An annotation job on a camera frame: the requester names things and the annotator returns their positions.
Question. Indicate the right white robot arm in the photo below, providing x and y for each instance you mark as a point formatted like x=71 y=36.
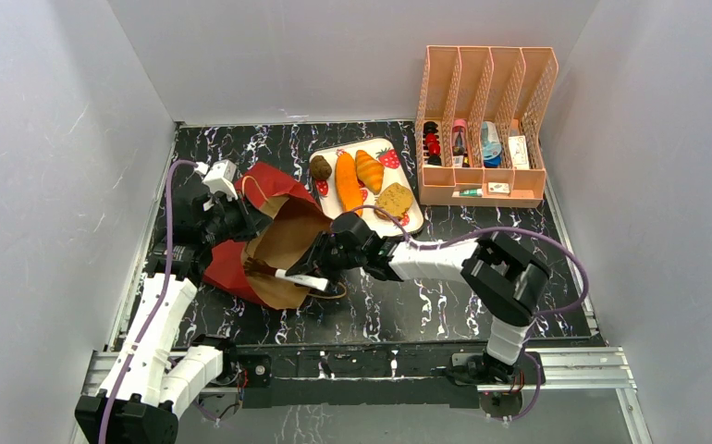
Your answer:
x=504 y=276

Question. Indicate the red brown paper bag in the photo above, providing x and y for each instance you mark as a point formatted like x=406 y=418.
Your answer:
x=295 y=220

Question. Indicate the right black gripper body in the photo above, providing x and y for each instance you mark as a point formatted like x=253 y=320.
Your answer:
x=324 y=255

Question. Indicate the strawberry print tray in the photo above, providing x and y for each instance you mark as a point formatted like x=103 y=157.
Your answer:
x=383 y=151

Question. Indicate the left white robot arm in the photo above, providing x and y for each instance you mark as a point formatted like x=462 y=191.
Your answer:
x=148 y=343

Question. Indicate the peach desk organizer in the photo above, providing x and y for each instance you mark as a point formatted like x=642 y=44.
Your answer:
x=478 y=123

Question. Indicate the tan round fake bread slice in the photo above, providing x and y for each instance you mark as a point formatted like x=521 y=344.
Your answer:
x=395 y=200

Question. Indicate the fake bread loaf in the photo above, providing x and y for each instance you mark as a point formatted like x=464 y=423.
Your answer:
x=347 y=185
x=370 y=172

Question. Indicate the brown round fake bread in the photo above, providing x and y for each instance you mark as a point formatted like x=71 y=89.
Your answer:
x=320 y=169

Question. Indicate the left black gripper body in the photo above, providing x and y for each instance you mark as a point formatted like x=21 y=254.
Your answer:
x=232 y=221

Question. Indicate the pink tube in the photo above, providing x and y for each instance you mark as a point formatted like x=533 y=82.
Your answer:
x=459 y=143

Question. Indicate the red black bottle stack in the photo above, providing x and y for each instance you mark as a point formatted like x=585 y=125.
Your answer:
x=431 y=144

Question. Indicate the metal tongs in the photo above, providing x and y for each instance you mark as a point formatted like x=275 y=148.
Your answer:
x=254 y=266

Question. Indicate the small white card box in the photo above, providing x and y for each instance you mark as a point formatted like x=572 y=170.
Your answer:
x=498 y=188

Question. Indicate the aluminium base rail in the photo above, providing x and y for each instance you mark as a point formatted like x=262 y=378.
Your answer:
x=403 y=373

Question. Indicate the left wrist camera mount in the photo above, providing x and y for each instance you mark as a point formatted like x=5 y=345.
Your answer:
x=220 y=178

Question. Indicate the green white tube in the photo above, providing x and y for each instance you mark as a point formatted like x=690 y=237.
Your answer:
x=469 y=193

